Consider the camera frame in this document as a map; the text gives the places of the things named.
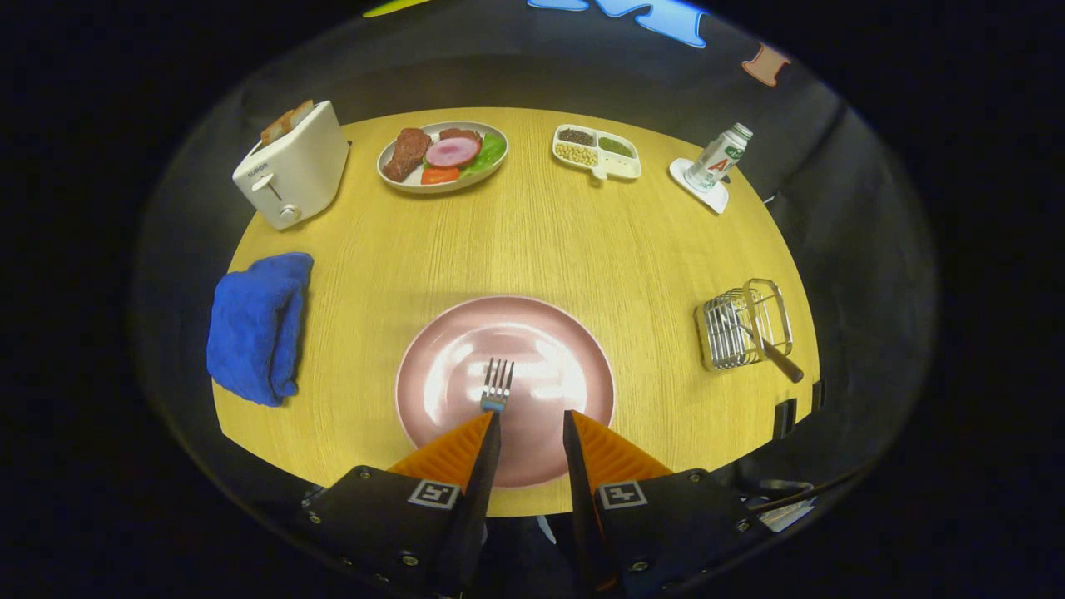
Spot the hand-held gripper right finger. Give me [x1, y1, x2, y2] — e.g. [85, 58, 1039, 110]
[563, 409, 762, 599]

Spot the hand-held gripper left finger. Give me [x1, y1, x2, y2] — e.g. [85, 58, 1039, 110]
[301, 409, 503, 599]

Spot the metal fork wooden handle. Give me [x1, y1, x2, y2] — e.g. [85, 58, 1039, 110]
[480, 358, 515, 417]

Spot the metal spoon wooden handle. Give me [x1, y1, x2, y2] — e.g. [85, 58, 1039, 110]
[720, 308, 805, 384]

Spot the pink round plate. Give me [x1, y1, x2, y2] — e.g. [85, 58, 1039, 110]
[395, 295, 617, 489]

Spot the white paper sheet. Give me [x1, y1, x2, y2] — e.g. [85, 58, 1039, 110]
[753, 499, 816, 533]

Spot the blue towel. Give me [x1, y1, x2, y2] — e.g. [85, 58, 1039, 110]
[206, 252, 315, 408]

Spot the grey food plate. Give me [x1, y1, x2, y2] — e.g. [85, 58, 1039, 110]
[377, 121, 509, 195]

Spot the white square coaster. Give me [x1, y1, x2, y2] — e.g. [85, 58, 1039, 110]
[669, 158, 730, 215]

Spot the white divided tray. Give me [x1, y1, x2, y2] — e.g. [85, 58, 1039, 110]
[552, 124, 642, 181]

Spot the green lettuce leaf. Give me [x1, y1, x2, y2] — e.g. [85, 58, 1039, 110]
[462, 133, 508, 176]

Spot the pink ham slice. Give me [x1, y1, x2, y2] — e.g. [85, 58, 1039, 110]
[424, 136, 482, 169]

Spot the brown meat steak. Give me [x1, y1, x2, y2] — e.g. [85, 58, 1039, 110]
[383, 127, 433, 183]

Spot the white drink bottle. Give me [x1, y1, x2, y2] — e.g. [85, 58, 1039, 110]
[684, 123, 754, 193]

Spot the white toaster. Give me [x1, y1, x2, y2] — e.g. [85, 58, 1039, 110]
[232, 100, 351, 231]

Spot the metal wire cutlery rack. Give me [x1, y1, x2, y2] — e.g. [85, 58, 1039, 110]
[695, 278, 794, 372]

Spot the black cable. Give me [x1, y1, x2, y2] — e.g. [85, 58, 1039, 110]
[749, 470, 866, 512]

